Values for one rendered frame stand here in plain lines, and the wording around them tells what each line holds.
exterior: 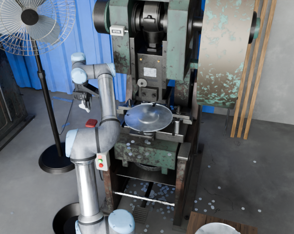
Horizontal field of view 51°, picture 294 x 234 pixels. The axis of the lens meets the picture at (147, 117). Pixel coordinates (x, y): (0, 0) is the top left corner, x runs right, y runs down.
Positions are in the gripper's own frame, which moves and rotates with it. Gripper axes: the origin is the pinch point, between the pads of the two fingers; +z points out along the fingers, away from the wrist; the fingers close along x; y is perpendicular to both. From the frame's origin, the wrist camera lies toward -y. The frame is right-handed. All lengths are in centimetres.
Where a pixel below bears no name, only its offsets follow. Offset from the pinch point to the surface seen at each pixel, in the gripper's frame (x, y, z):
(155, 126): -2.0, -39.5, 5.8
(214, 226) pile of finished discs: 27, -80, 47
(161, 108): -20.3, -38.5, 5.9
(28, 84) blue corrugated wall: -135, 148, 80
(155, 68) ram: -14.5, -36.2, -25.0
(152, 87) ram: -13.3, -34.6, -13.0
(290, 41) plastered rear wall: -138, -124, 0
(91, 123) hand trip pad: 1.2, -0.3, 8.5
